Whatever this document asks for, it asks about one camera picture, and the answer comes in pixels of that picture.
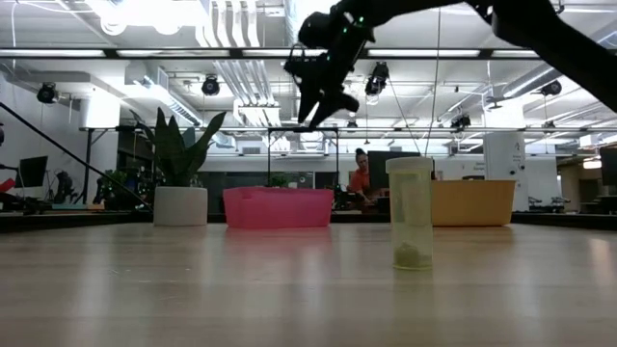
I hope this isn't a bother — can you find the long ceiling light fixture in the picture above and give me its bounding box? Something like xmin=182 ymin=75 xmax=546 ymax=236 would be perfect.
xmin=0 ymin=46 xmax=546 ymax=62

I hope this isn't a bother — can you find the black aluminium table frame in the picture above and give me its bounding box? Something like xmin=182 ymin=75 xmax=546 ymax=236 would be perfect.
xmin=0 ymin=101 xmax=617 ymax=235

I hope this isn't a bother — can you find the person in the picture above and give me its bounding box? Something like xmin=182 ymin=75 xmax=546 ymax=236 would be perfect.
xmin=348 ymin=147 xmax=388 ymax=213

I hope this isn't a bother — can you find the small green potted plant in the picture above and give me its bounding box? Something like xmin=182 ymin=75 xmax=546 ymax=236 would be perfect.
xmin=97 ymin=168 xmax=128 ymax=197

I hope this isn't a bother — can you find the red plastic bin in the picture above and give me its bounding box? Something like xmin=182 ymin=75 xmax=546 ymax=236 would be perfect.
xmin=222 ymin=186 xmax=335 ymax=229

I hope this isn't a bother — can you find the black monitor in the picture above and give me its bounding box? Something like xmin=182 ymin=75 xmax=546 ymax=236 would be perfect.
xmin=366 ymin=150 xmax=423 ymax=190
xmin=599 ymin=146 xmax=617 ymax=187
xmin=13 ymin=154 xmax=50 ymax=190

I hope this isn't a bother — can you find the black background gantry frame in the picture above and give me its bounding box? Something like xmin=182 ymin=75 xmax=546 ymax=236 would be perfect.
xmin=266 ymin=125 xmax=340 ymax=189

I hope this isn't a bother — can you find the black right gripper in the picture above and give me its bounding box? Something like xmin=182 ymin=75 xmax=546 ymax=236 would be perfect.
xmin=283 ymin=42 xmax=361 ymax=131

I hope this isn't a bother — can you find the yellow plastic bin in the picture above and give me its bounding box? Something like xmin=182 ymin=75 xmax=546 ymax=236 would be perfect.
xmin=431 ymin=179 xmax=517 ymax=227

